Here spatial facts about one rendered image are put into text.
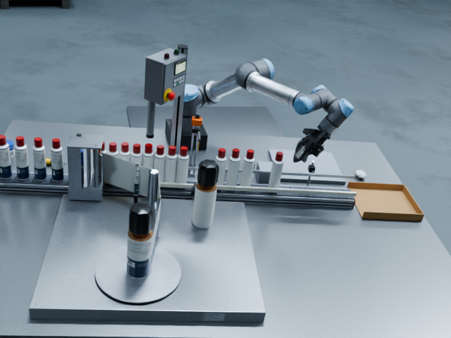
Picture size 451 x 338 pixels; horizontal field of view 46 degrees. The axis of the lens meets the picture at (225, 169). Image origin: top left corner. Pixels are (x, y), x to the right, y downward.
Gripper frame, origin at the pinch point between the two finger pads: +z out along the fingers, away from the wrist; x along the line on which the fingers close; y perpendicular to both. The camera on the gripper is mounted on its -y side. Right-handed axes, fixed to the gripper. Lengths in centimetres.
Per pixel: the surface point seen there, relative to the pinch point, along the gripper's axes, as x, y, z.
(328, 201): 25.4, 5.9, 7.0
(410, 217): 60, 13, -11
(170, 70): -71, -2, -3
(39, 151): -98, 3, 58
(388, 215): 50, 13, -6
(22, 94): -114, -278, 188
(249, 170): -15.3, 2.4, 15.8
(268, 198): 0.3, 5.9, 21.6
